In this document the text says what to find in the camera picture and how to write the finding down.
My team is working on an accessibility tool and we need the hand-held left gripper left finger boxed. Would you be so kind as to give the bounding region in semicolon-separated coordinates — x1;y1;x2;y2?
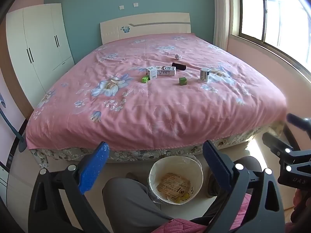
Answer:
29;141;111;233

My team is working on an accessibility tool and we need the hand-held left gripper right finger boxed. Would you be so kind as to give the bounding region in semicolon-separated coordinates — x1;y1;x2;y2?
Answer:
202;140;285;233

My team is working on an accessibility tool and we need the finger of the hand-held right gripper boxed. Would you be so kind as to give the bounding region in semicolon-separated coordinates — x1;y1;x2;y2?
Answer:
262;132;296;161
287;113;311;133

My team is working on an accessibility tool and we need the white trash bin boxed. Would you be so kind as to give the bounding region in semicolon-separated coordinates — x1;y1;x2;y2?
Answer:
148;154;204;206

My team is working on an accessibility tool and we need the white milk carton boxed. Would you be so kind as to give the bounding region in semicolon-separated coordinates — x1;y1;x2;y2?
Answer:
155;66;177;77

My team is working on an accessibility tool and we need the person's right hand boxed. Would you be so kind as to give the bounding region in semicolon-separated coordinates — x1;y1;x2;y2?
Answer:
294;189;311;224

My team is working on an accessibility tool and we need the floral bed sheet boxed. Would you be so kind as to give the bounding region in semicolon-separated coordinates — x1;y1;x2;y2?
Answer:
30;124;285;168

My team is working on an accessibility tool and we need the printed wrapper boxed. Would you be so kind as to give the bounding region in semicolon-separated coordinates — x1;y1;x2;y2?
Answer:
157;172;193;204

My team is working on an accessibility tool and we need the person's left leg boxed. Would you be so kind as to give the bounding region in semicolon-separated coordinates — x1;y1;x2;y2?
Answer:
102;177;176;233

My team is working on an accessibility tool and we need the pink quilted jacket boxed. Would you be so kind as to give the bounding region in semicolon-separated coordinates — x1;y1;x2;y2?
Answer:
138;191;253;233

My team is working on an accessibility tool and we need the pink floral blanket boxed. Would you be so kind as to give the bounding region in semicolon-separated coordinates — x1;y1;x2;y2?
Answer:
25;33;289;151

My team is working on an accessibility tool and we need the grey coat rack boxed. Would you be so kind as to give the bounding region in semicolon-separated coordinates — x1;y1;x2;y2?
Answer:
0;92;28;154

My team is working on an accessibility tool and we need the white can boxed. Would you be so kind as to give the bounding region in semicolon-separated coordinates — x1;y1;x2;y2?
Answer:
199;68;211;83

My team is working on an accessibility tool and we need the small white box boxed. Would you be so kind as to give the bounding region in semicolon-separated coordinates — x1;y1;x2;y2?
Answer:
145;67;158;80

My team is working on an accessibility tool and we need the window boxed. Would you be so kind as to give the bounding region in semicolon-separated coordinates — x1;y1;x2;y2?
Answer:
230;0;311;76

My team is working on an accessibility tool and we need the white wardrobe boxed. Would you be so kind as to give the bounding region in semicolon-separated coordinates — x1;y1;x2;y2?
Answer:
6;3;75;108

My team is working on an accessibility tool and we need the cream curtain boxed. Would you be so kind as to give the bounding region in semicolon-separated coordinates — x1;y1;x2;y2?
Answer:
212;0;235;52

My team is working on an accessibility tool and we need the white bed headboard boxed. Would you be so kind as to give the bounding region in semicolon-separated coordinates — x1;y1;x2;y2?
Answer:
100;13;191;45

